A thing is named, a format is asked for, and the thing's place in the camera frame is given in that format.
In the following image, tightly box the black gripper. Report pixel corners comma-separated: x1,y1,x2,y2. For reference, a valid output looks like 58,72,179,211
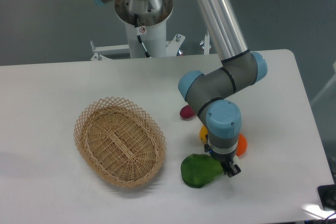
204,134,241,178

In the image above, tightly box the green bok choy vegetable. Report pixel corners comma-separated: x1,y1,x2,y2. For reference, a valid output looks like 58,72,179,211
180,154,230,188

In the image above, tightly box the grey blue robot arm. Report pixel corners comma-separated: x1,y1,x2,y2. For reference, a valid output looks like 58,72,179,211
94,0,268,177

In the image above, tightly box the orange tangerine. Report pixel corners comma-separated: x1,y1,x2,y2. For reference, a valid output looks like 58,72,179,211
236,134,248,157

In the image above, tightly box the yellow mango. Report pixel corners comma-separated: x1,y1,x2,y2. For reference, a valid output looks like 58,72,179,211
199,125,208,144

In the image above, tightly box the purple sweet potato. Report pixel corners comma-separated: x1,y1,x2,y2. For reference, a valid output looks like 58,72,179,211
180,105,195,120

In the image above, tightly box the black device at edge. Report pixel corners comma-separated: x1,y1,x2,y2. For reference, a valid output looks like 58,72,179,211
317,184,335,211

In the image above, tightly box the woven wicker basket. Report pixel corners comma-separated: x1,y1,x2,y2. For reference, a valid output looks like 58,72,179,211
74,97,166,188

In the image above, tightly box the white frame at right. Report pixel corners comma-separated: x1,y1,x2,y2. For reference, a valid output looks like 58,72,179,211
310,61,336,105

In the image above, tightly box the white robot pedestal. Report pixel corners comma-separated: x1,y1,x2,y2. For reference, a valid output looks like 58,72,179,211
90,21,186,61

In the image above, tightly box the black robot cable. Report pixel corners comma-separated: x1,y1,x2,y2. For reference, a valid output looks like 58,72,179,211
133,13,152,58

